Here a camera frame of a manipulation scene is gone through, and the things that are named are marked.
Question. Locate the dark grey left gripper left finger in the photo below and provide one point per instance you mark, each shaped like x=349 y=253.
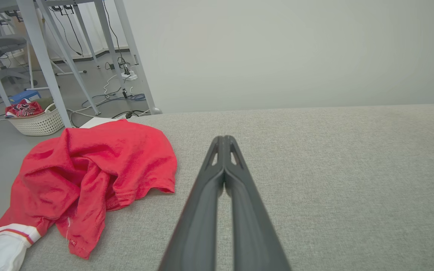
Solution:
x=198 y=226

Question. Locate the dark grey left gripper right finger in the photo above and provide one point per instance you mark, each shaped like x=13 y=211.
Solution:
x=254 y=233

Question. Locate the red shirt with white sleeves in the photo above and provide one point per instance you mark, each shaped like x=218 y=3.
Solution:
x=100 y=162

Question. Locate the white power strip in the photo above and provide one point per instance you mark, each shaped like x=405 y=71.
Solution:
x=129 y=76

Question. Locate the white partition panel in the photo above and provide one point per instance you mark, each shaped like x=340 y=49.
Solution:
x=277 y=49

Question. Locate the white perforated laundry basket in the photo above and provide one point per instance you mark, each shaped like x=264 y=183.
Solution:
x=38 y=124

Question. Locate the olive green cloth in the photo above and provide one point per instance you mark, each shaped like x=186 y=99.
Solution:
x=46 y=102

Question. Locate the red printed garment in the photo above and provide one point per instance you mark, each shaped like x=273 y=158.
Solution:
x=24 y=109

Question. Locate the blue box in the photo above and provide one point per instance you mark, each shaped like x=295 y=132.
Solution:
x=24 y=96

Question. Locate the grey office chair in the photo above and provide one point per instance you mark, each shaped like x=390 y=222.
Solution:
x=4 y=47

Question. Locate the grey partition post with foot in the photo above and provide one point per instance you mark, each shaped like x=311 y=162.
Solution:
x=138 y=64

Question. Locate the white metal desk frame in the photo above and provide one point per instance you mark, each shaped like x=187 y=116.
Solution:
x=42 y=56

